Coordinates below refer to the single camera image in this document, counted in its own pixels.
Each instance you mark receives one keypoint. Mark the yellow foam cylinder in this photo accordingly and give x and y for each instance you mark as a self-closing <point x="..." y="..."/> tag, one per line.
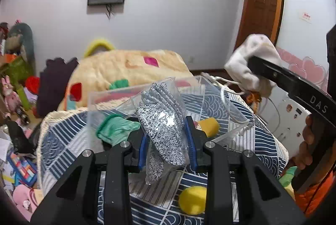
<point x="209" y="127"/>

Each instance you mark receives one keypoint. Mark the green plush item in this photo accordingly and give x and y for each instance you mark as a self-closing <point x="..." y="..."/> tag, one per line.
<point x="288" y="179"/>

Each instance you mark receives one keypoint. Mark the green toy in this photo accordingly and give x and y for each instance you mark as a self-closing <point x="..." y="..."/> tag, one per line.
<point x="18" y="70"/>

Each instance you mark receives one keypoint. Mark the clear plastic box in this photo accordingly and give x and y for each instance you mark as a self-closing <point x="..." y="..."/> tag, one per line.
<point x="110" y="101"/>

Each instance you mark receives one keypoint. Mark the grey plush toy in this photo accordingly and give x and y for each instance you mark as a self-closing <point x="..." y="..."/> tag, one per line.
<point x="22" y="38"/>

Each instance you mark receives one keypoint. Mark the brown wooden door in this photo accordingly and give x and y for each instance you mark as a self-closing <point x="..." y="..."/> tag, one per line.
<point x="261" y="9"/>

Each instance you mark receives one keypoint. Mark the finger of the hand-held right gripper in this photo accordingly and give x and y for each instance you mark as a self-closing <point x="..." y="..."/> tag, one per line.
<point x="270" y="72"/>

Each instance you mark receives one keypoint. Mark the green sock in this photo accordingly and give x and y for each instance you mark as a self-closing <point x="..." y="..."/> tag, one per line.
<point x="115" y="129"/>

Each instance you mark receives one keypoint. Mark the pink plush bunny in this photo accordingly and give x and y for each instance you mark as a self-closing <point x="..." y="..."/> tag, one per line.
<point x="9" y="95"/>

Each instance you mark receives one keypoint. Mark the pink bag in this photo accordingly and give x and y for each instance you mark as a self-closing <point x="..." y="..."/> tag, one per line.
<point x="23" y="200"/>

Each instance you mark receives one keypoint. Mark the yellow foam ball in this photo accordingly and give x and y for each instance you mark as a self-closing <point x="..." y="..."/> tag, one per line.
<point x="193" y="200"/>

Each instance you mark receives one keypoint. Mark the cream blanket with colour patches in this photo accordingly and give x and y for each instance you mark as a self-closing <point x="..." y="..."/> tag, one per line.
<point x="110" y="67"/>

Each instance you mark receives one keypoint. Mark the grey knitted sock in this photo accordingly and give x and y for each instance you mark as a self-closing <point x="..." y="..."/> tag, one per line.
<point x="160" y="130"/>

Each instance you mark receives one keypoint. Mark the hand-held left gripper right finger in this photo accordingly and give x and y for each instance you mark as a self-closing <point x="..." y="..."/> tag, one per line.
<point x="189" y="146"/>

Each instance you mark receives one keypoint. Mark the white sock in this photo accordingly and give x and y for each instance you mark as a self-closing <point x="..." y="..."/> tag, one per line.
<point x="253" y="49"/>

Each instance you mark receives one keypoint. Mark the colourful flat box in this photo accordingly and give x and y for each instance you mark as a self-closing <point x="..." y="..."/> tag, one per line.
<point x="22" y="169"/>

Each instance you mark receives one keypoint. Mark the red cloth item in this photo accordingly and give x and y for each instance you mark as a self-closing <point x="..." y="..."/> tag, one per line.
<point x="32" y="83"/>

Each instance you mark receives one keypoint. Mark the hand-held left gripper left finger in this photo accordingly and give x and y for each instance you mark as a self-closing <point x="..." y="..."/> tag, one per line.
<point x="143" y="151"/>

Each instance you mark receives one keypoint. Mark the black cloth item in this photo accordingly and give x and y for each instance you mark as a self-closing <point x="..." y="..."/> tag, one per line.
<point x="19" y="137"/>

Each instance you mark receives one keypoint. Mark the person's right hand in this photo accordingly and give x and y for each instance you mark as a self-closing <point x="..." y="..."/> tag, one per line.
<point x="306" y="141"/>

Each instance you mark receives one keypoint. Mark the blue patterned quilt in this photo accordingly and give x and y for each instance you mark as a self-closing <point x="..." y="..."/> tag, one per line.
<point x="68" y="141"/>

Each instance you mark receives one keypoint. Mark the dark purple cloth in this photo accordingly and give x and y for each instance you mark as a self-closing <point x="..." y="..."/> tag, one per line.
<point x="53" y="83"/>

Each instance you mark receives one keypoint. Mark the small orange toy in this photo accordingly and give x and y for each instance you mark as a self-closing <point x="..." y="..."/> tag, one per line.
<point x="254" y="98"/>

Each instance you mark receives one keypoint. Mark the white appliance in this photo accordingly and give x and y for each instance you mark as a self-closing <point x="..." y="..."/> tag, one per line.
<point x="286" y="114"/>

